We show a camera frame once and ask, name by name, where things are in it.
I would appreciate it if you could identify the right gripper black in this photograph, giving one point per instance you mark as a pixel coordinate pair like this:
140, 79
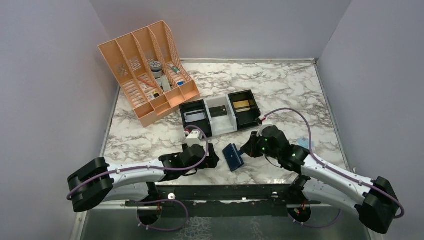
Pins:
249, 147

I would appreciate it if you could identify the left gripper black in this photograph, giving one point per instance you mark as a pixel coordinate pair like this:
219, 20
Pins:
209, 156

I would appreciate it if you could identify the blue leather card holder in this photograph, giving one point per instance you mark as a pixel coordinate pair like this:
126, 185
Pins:
233, 157

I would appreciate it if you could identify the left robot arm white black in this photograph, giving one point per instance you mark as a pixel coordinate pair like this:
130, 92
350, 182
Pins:
99, 181

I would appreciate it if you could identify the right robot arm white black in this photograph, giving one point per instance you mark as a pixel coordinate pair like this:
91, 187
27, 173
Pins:
373, 201

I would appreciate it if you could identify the gold credit card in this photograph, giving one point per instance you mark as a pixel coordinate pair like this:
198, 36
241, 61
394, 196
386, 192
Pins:
242, 106

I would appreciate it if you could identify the black credit card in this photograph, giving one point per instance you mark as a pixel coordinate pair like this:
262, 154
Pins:
218, 111

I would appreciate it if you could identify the silver credit card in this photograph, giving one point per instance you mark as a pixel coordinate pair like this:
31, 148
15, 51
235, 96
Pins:
194, 116

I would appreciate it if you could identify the right black plastic bin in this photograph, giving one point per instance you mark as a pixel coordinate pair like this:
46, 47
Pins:
249, 119

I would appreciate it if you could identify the black plastic bin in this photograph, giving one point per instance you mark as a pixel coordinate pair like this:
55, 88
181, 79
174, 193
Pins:
249, 119
204, 125

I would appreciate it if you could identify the white plastic bin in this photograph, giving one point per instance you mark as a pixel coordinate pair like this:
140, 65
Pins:
225, 124

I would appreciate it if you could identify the left black plastic bin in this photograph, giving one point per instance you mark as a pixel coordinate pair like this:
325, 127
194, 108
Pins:
204, 125

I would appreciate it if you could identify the clear blue plastic case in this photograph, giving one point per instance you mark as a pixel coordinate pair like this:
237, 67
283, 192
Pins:
305, 142

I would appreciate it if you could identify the green white marker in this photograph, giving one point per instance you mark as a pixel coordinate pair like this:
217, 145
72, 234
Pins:
175, 69

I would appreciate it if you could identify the orange pencil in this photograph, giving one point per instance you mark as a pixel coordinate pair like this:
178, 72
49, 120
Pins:
148, 81

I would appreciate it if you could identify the grey round tape roll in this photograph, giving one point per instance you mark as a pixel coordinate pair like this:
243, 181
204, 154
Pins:
156, 68

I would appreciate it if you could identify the orange plastic file organizer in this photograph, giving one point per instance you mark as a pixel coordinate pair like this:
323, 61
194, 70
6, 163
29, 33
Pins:
128, 57

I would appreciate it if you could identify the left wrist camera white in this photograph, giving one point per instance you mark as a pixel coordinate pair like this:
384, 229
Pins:
193, 138

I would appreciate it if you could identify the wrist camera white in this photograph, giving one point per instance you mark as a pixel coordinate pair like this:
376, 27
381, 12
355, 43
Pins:
193, 138
264, 122

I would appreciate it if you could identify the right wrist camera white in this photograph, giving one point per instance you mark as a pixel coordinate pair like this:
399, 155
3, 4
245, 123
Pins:
264, 122

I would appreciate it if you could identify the black metal base rail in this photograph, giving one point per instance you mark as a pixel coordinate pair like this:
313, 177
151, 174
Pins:
214, 201

